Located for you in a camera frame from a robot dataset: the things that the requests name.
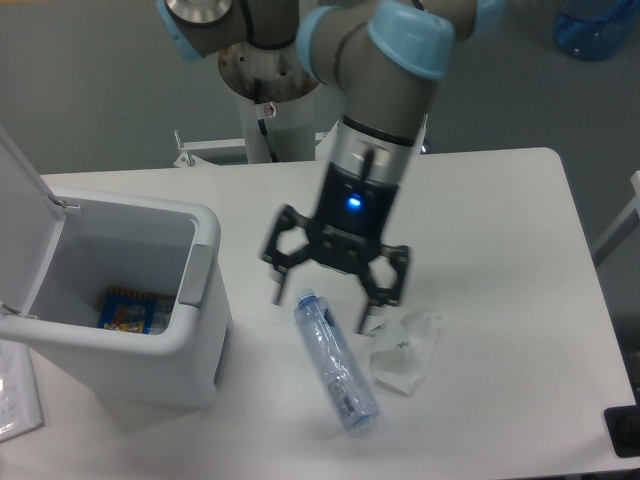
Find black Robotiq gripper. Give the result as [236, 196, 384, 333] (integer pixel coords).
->
[257, 162, 414, 335]

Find white push-lid trash can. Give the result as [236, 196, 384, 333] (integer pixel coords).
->
[1, 136, 231, 408]

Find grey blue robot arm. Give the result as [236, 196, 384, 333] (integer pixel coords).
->
[156, 1, 505, 310]

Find crumpled clear plastic wrapper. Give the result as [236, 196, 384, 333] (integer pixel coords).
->
[366, 308, 442, 397]

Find clear plastic water bottle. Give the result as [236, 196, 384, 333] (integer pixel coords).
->
[294, 288, 380, 438]

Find colourful snack bag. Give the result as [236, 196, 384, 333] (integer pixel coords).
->
[97, 287, 176, 335]

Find black device at table edge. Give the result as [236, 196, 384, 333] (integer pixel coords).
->
[604, 405, 639, 458]

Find blue water jug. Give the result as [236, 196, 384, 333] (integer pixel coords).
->
[552, 1, 639, 61]

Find white notebook paper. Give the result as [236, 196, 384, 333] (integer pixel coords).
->
[1, 340, 45, 443]

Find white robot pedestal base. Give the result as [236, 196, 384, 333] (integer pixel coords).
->
[174, 42, 338, 168]

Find white frame at right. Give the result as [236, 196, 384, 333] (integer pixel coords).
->
[591, 171, 639, 268]

